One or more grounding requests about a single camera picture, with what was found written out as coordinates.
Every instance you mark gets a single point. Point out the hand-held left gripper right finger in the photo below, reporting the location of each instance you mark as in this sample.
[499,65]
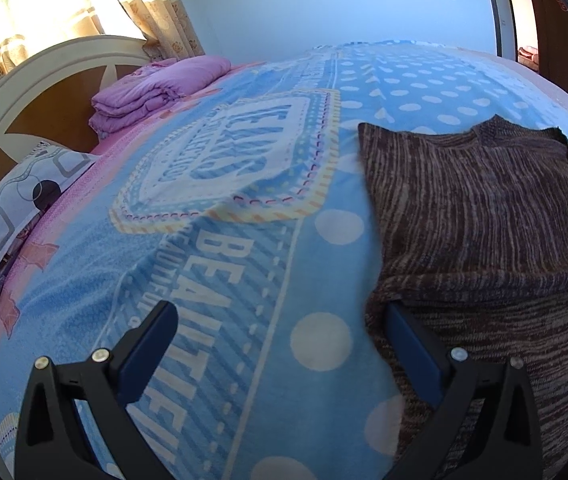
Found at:
[414,350]

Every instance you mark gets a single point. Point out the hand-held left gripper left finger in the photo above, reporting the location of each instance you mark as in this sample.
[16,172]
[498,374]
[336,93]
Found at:
[146,355]

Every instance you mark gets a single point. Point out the brown knit sweater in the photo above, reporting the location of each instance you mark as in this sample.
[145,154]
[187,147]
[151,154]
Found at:
[489,210]

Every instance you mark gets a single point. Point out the patterned white pillow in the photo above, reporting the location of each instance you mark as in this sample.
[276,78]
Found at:
[8,210]

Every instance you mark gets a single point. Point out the blue polka dot blanket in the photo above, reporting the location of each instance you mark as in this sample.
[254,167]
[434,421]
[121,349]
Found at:
[264,170]

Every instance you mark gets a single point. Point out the folded pink quilt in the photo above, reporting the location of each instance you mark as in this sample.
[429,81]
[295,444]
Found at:
[158,85]

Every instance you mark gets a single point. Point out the white wooden headboard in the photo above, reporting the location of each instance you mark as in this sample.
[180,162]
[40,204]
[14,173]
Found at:
[18,90]

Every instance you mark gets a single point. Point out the pink bed sheet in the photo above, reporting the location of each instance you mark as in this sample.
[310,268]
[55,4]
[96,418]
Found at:
[539,80]

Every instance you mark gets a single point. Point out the orange sofa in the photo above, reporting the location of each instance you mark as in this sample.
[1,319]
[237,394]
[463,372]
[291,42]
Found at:
[528,56]

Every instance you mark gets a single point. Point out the beige patterned curtain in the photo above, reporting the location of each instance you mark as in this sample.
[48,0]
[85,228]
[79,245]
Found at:
[158,10]

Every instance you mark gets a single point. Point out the red door decoration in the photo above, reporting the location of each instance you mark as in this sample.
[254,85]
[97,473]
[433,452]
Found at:
[561,2]

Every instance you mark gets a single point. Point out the dark door frame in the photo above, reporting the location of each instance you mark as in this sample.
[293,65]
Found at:
[501,5]

